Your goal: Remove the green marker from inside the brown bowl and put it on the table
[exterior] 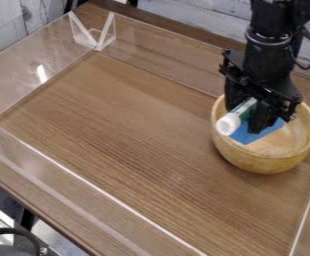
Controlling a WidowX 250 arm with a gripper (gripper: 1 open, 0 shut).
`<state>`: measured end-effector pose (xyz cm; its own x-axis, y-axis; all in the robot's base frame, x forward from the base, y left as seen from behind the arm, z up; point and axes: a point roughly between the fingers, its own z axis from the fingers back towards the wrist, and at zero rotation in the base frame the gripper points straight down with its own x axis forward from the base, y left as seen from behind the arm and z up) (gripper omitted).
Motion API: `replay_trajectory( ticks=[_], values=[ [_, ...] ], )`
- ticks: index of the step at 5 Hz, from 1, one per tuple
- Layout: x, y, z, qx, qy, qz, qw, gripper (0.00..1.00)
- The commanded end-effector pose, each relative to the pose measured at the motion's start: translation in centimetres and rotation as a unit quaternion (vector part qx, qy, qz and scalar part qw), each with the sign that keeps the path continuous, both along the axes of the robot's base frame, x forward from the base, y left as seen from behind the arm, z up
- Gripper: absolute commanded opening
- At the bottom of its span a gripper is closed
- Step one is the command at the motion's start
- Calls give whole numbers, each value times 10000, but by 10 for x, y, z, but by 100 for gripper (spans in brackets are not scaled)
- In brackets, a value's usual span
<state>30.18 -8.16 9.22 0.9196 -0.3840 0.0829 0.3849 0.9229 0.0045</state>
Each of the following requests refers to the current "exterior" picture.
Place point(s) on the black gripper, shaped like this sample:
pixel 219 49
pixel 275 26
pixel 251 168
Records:
pixel 276 94

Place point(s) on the green and white marker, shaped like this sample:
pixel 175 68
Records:
pixel 232 119

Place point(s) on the blue foam block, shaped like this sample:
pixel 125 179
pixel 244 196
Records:
pixel 244 137

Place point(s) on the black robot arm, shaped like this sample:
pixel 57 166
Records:
pixel 258 71

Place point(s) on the brown wooden bowl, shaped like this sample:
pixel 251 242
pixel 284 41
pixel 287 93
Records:
pixel 271 154

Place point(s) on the clear acrylic tray wall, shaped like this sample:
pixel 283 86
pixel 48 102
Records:
pixel 107 151

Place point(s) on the clear acrylic corner bracket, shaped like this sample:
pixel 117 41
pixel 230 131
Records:
pixel 93 38

